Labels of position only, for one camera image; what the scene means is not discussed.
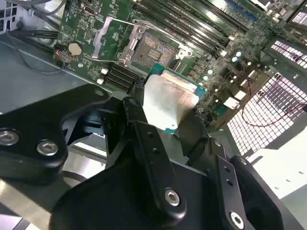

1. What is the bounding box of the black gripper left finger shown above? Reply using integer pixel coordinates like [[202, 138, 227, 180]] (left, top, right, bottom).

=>
[[0, 78, 188, 222]]

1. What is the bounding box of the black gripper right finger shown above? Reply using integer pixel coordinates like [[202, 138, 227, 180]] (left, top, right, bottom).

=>
[[177, 108, 301, 230]]

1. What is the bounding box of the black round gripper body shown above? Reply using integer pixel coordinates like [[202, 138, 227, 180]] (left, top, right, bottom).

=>
[[49, 134, 229, 230]]

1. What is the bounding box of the silver topped CPU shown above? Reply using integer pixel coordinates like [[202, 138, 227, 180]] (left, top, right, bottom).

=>
[[142, 62, 207, 132]]

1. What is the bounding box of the metal socket cover frame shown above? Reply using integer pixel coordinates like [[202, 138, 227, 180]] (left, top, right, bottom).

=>
[[92, 16, 147, 67]]

